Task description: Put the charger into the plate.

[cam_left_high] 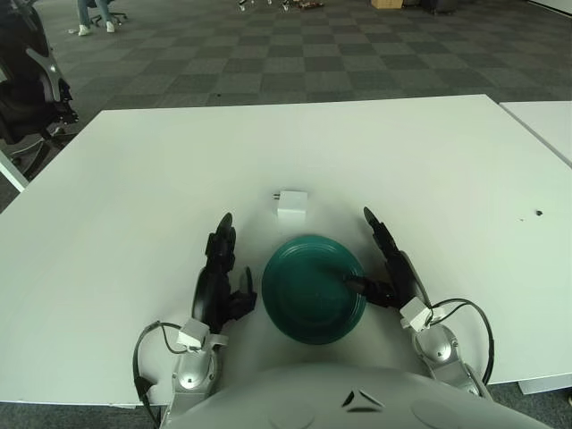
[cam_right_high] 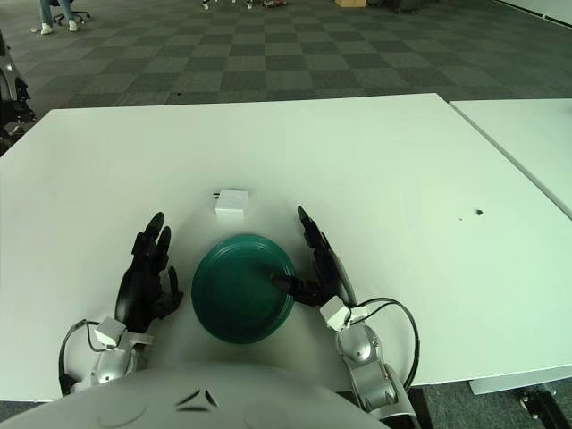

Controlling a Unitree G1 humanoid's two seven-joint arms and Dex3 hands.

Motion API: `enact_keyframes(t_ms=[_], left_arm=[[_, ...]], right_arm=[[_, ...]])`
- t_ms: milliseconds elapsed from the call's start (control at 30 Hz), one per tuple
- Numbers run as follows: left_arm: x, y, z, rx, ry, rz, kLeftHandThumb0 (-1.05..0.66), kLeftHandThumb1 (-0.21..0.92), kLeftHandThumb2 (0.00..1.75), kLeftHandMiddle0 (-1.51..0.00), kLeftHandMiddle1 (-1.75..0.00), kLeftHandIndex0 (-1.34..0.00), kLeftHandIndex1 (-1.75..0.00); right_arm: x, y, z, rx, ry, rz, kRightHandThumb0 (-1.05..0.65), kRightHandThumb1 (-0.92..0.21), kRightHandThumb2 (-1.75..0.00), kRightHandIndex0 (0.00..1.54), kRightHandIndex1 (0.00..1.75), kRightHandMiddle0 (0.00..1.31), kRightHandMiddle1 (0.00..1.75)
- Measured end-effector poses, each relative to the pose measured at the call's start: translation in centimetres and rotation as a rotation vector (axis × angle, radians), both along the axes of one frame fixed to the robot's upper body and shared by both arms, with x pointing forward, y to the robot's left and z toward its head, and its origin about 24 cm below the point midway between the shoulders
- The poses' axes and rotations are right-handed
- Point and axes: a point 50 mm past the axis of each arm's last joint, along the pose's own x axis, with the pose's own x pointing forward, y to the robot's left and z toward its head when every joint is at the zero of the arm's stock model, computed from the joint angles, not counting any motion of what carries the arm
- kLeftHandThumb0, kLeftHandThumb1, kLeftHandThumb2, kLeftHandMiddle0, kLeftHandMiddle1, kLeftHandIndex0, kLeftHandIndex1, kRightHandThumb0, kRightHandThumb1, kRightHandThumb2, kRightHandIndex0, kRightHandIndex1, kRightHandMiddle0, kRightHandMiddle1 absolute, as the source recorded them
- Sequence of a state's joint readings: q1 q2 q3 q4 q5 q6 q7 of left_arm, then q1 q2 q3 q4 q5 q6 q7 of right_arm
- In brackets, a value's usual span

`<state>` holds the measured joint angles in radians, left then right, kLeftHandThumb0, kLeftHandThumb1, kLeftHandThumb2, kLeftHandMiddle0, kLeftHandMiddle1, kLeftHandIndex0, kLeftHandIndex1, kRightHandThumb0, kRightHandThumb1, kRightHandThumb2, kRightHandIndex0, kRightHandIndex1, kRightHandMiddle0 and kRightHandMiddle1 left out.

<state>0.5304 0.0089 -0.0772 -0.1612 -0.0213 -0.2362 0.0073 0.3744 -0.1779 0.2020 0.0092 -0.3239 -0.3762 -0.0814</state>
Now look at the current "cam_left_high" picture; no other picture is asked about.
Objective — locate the white wall charger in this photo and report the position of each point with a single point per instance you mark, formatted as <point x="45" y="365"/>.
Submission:
<point x="292" y="207"/>

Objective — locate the white neighbouring table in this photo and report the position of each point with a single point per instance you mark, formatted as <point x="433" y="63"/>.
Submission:
<point x="545" y="120"/>

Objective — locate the seated person in jeans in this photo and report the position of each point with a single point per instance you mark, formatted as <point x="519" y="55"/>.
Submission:
<point x="84" y="18"/>

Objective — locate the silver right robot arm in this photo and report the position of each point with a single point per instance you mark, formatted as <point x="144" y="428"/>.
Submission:
<point x="440" y="348"/>

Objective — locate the black grey office chair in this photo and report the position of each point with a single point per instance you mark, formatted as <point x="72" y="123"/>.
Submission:
<point x="27" y="89"/>

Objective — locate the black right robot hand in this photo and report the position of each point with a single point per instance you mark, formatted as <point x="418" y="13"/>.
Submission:
<point x="402" y="277"/>

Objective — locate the brown cardboard box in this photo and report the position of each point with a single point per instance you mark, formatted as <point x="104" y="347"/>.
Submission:
<point x="388" y="3"/>

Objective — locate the black swivel chair base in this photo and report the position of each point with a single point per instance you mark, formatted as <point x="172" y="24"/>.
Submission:
<point x="120" y="17"/>

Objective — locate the grey robot torso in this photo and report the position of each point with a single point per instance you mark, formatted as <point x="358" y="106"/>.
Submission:
<point x="313" y="397"/>

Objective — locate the dark green round plate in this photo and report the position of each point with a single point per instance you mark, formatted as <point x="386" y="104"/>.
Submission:
<point x="308" y="295"/>

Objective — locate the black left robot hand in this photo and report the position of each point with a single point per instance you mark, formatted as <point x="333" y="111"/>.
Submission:
<point x="214" y="286"/>

